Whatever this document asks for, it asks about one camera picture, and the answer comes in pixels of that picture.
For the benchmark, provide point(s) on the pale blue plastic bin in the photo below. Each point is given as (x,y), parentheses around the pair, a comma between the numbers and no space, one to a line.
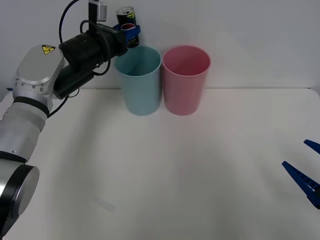
(141,95)

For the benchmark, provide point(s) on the pink plastic bin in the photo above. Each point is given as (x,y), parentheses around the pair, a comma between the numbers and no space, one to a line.
(183,95)

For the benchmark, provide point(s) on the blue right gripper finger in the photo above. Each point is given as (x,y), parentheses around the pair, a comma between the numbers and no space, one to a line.
(303,181)
(313,145)

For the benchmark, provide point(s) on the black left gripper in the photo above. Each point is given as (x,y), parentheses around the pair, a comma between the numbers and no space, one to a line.
(113,42)

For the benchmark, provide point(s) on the silver and black left arm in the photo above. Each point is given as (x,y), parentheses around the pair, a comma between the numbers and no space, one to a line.
(37,67)

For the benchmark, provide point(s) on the black drink can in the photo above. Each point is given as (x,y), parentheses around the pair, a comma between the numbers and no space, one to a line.
(126,16)

